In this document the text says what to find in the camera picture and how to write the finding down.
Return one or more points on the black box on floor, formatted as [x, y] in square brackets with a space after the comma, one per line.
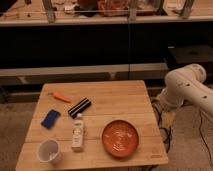
[185, 55]

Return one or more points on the black striped box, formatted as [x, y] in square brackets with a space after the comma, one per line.
[79, 107]

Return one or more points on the blue sponge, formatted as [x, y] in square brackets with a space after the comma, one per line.
[50, 119]

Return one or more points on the white plastic bottle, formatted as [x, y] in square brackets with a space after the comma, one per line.
[78, 133]

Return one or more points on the orange ceramic bowl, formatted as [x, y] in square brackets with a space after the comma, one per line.
[120, 139]

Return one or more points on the orange carrot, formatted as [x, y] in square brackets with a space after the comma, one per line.
[60, 97]

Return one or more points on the long shelf bench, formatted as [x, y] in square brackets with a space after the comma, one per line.
[101, 12]

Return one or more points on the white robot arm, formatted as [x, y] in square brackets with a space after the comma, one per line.
[186, 83]

